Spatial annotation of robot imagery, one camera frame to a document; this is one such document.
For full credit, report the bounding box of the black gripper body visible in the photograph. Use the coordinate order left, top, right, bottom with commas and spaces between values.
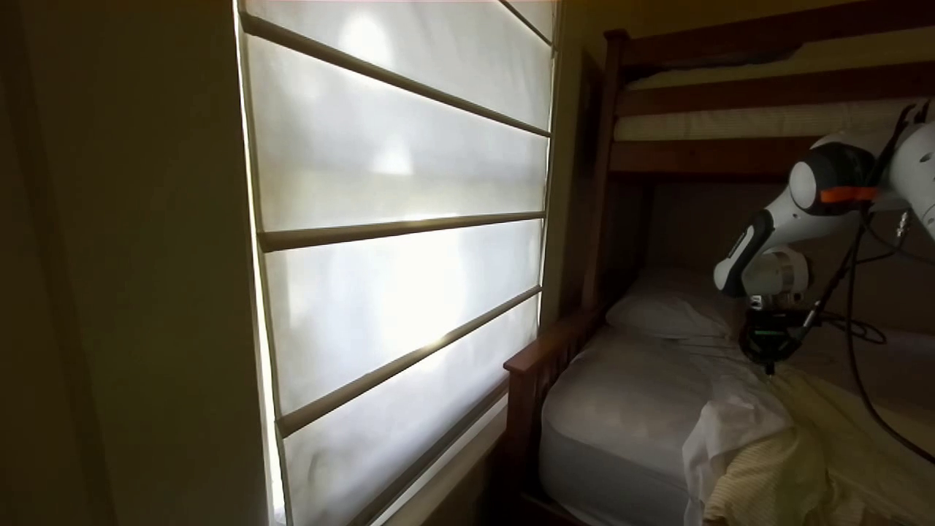
738, 307, 813, 369

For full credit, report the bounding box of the white pillow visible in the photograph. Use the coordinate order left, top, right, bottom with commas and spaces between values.
602, 264, 747, 346

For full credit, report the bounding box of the crumpled cream blanket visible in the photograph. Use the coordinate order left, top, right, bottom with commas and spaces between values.
681, 359, 935, 526

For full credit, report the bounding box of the mattress with white sheet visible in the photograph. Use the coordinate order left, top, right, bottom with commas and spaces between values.
537, 326, 813, 526

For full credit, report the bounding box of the white roman window blind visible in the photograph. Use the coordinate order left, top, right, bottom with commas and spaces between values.
234, 0, 563, 526

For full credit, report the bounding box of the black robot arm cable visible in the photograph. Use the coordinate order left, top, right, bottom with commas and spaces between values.
791, 101, 935, 469

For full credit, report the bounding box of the dark wooden bunk bed frame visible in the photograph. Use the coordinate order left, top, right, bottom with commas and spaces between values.
497, 0, 935, 526

